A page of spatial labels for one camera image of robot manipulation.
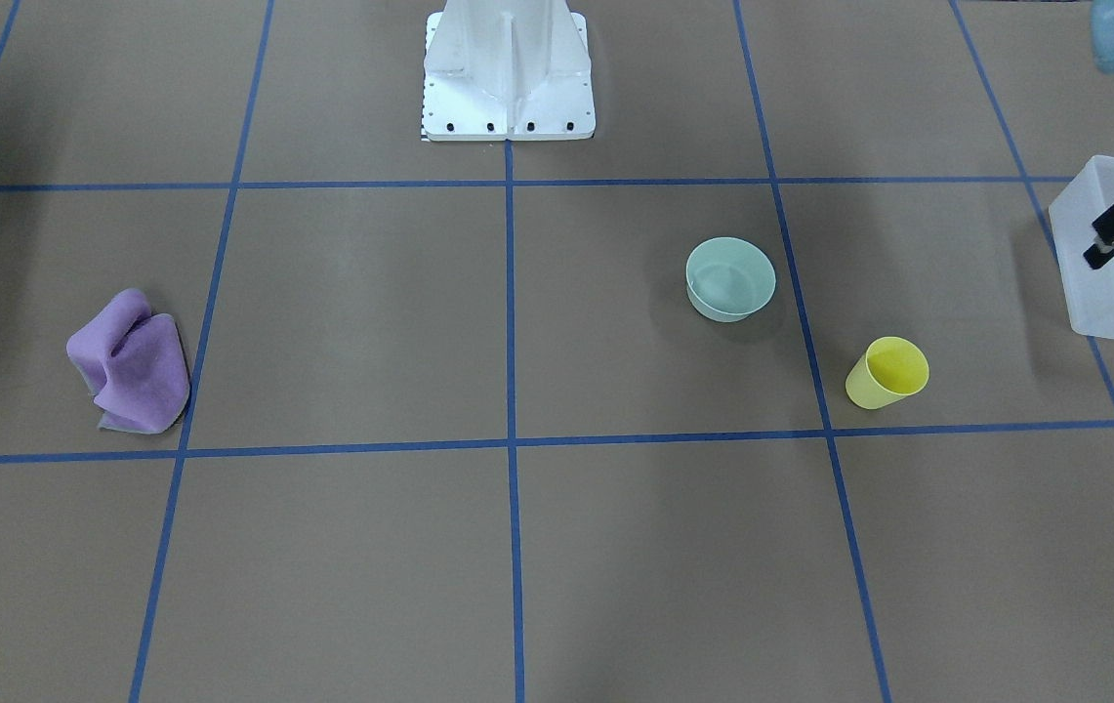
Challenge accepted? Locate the yellow plastic cup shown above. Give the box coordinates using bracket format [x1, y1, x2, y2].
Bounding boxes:
[844, 336, 930, 410]

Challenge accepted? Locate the mint green bowl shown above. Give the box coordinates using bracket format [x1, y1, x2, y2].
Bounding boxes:
[684, 237, 778, 323]

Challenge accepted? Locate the purple crumpled cloth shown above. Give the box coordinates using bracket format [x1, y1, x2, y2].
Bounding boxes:
[65, 289, 190, 435]

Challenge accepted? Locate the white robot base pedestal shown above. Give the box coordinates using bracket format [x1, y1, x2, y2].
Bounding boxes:
[420, 1, 597, 141]

